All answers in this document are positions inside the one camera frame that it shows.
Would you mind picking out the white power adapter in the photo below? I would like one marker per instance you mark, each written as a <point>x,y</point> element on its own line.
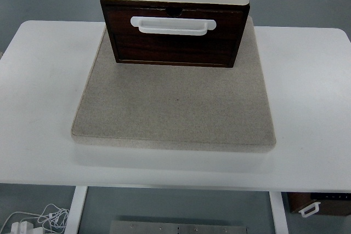
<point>22,228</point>

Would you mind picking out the white table leg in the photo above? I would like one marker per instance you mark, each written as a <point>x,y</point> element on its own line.
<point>278,212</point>
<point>76,209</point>

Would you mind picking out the grey fabric mat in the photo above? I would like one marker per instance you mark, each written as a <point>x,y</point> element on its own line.
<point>175,108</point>

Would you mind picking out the dark wood cabinet base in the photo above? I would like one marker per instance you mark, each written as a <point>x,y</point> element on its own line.
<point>175,50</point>

